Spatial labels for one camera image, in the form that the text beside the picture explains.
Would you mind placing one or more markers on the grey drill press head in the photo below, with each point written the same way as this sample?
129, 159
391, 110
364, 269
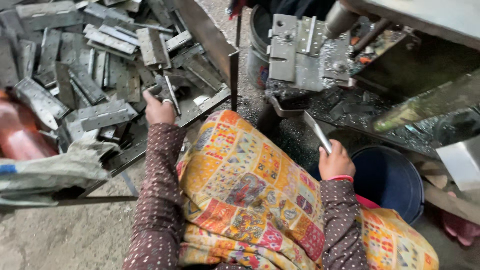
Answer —
431, 18

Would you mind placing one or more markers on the pink bangle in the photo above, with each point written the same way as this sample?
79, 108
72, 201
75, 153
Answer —
341, 177

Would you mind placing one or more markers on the rusty metal tray table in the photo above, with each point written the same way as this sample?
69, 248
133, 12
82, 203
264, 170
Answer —
210, 33

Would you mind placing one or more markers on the red metal cylinder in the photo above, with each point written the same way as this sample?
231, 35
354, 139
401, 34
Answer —
18, 131

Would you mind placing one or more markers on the steel drilling jig plate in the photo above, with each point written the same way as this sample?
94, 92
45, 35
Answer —
296, 60

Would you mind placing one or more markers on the wooden plank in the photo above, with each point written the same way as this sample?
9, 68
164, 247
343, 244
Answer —
450, 204

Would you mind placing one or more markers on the person's right hand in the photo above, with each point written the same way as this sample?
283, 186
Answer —
337, 165

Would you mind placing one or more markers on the single steel hinge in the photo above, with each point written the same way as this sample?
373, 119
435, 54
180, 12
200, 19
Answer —
170, 92

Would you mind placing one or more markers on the shiny sheet metal box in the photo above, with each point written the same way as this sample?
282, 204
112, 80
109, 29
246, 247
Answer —
461, 161

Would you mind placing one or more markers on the person's yellow patterned garment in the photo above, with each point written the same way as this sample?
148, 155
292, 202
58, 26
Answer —
255, 195

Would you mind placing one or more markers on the person's left fingers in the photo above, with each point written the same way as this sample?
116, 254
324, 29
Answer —
164, 102

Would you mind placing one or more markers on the grey woven sack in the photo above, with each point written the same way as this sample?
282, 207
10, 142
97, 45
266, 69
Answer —
52, 168

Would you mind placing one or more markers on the pink slipper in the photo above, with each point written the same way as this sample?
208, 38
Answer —
459, 227

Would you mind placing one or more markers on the grey paint bucket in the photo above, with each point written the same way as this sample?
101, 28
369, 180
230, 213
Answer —
257, 56

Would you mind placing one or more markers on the dark blue plastic bucket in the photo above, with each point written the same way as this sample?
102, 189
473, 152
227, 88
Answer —
386, 180

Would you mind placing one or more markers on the steel hinge leaf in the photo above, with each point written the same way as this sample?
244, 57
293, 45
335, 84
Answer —
315, 127

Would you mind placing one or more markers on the person's left hand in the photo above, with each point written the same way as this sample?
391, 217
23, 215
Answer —
159, 112

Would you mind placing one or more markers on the drill press spindle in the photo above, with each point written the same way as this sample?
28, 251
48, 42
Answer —
337, 18

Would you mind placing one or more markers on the pile of steel hinges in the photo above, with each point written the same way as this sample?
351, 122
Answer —
97, 56

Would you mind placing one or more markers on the drill press work table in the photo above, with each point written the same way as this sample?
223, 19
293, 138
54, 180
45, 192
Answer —
405, 67

